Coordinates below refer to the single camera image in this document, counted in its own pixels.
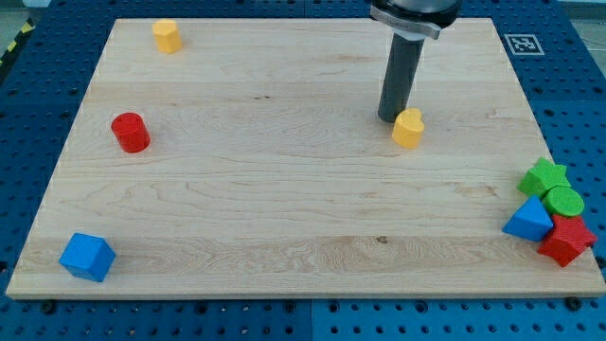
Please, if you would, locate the yellow heart block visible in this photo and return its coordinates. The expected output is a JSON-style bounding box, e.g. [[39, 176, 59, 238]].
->
[[392, 108, 425, 149]]

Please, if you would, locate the black robot arm flange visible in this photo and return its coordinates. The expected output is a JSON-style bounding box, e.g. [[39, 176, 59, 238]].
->
[[369, 0, 462, 41]]

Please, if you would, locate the blue triangle block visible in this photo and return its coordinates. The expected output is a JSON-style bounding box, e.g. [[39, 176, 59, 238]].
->
[[502, 195, 554, 242]]

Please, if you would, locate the light wooden board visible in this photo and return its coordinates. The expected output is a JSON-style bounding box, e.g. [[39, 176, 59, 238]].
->
[[7, 18, 605, 300]]

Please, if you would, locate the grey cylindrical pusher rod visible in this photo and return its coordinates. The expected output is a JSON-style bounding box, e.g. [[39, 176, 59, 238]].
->
[[378, 33, 423, 123]]

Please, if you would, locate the red cylinder block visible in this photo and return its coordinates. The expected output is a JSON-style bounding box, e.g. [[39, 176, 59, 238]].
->
[[111, 112, 151, 153]]

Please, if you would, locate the yellow hexagon block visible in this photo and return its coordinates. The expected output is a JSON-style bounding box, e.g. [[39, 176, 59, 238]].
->
[[151, 19, 183, 54]]

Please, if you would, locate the blue cube block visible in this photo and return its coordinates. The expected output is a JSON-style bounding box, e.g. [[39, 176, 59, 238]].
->
[[59, 233, 116, 282]]

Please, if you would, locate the green star block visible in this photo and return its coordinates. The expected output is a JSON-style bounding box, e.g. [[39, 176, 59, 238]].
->
[[517, 157, 571, 198]]

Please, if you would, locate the white fiducial marker tag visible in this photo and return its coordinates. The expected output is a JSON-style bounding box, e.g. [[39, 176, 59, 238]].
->
[[505, 33, 544, 56]]

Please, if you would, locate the green cylinder block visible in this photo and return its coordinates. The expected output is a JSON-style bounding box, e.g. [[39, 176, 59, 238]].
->
[[542, 186, 585, 217]]

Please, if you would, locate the red star block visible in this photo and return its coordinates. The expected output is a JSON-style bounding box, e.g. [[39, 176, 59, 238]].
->
[[538, 214, 597, 267]]

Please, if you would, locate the black bolt front left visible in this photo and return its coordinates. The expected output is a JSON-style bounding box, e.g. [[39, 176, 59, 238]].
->
[[40, 299, 57, 315]]

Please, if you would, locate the black bolt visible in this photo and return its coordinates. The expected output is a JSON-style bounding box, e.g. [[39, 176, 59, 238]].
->
[[564, 296, 583, 312], [40, 299, 57, 315]]

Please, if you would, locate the black bolt front right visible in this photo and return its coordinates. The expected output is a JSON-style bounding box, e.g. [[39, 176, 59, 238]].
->
[[564, 296, 583, 312]]

